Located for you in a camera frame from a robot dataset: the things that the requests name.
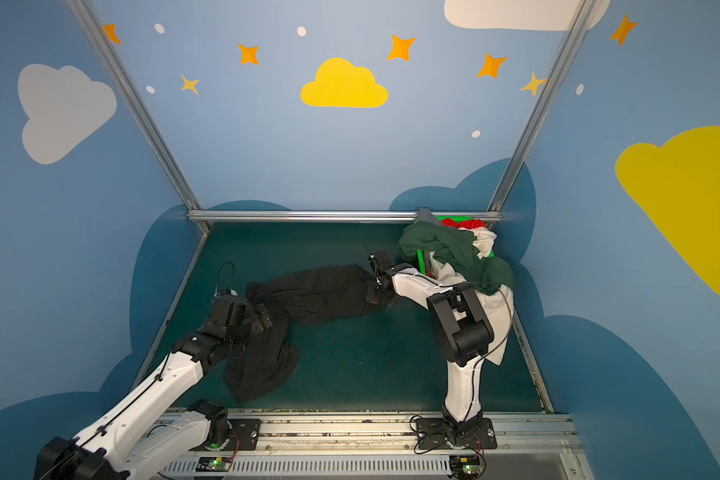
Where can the right rear aluminium post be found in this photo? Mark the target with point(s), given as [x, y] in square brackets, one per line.
[561, 63]

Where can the grey t shirt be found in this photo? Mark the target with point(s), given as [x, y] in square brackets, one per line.
[426, 216]

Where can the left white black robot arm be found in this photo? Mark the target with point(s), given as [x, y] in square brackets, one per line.
[118, 444]

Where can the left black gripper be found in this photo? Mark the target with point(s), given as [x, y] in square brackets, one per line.
[250, 318]

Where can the left green circuit board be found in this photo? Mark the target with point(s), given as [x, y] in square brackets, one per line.
[214, 464]

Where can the white t shirt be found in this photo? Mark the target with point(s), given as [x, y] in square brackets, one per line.
[499, 308]

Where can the right side floor rail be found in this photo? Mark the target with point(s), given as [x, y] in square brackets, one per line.
[532, 365]

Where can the rear horizontal aluminium rail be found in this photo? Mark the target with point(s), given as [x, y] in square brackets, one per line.
[266, 216]

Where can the black t shirt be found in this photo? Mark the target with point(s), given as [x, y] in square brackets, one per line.
[310, 297]

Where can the dark green t shirt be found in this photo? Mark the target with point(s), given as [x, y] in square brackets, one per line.
[467, 251]

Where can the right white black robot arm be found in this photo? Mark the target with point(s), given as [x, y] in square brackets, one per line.
[462, 333]

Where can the front aluminium rail bed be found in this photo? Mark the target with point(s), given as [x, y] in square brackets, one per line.
[374, 443]

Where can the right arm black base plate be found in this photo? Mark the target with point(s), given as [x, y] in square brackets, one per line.
[436, 433]

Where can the floor rail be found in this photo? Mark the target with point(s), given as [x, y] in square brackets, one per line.
[145, 366]
[532, 365]

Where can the left side floor rail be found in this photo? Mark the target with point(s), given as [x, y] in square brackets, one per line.
[145, 366]

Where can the right green circuit board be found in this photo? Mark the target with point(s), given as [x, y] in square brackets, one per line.
[465, 467]

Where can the green circuit board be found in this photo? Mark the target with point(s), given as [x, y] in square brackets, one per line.
[465, 467]
[214, 464]

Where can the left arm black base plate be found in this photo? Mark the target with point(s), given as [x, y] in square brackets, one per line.
[240, 434]

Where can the left rear aluminium post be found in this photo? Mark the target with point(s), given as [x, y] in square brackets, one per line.
[89, 21]

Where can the aluminium post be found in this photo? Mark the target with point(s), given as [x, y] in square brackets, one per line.
[561, 63]
[89, 21]

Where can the bright green plastic basket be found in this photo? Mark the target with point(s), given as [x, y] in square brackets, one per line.
[423, 261]

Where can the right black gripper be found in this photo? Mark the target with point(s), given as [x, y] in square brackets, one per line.
[381, 274]

